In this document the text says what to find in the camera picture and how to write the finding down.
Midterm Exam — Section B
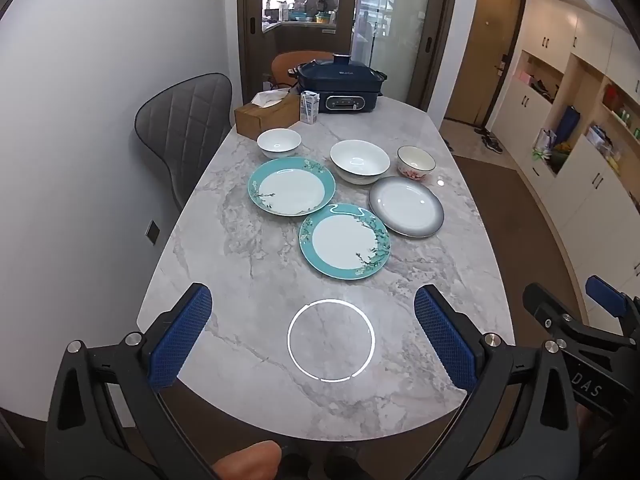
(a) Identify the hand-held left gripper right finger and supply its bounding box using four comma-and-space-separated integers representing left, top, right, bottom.
414, 284, 583, 480

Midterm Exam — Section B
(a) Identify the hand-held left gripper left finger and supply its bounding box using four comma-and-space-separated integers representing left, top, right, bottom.
45, 282, 221, 480

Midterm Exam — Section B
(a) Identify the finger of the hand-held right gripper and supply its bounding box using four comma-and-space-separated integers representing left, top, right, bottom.
585, 275, 640, 333
522, 282, 640, 353

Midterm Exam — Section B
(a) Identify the grey rim plate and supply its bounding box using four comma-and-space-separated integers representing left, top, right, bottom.
368, 176, 445, 239

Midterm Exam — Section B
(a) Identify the teal floral rim plate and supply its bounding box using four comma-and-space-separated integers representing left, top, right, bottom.
299, 203, 392, 279
248, 156, 336, 217

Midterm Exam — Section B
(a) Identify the pink floral bowl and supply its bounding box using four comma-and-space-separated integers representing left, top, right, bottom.
397, 145, 436, 181

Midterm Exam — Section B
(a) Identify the large white bowl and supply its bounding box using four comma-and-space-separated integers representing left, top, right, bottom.
329, 139, 391, 185

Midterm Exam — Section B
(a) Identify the small white bowl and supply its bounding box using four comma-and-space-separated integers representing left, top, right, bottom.
257, 128, 302, 159

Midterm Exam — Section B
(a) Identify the person's left hand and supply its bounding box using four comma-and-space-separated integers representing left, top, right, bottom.
211, 440, 282, 480

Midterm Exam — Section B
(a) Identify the person's right black shoe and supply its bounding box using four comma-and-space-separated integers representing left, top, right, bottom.
325, 455, 373, 480

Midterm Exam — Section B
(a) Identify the person's black shoe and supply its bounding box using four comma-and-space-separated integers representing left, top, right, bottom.
281, 452, 313, 480
325, 455, 373, 480

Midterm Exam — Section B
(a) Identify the person's left black shoe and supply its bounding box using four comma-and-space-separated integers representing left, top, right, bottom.
281, 452, 313, 480

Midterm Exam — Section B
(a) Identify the blue bag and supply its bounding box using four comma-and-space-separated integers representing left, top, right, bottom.
555, 106, 582, 147

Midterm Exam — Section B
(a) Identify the grey quilted chair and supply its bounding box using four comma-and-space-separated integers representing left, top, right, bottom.
134, 73, 233, 212

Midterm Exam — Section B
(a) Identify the wooden tissue box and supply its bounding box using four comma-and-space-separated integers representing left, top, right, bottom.
234, 91, 302, 137

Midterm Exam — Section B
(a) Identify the brown wooden entry door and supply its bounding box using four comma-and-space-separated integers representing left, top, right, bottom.
444, 0, 526, 126

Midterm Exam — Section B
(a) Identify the white tissue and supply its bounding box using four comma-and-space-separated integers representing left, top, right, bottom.
251, 91, 291, 109

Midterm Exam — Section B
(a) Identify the white drink carton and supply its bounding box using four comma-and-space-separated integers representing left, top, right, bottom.
300, 91, 321, 125

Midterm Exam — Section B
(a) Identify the dark blue electric cooker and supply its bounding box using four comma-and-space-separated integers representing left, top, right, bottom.
287, 52, 388, 115

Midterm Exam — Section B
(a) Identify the orange chair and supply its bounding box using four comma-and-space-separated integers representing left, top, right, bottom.
271, 51, 335, 86

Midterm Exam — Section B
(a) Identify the glass sliding door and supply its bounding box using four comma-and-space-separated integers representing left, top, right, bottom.
237, 0, 461, 111

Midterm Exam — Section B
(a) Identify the kitchen counter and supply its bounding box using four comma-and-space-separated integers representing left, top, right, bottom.
262, 0, 337, 36

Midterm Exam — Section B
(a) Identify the white wall cabinet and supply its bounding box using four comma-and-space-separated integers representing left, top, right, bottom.
487, 0, 640, 331

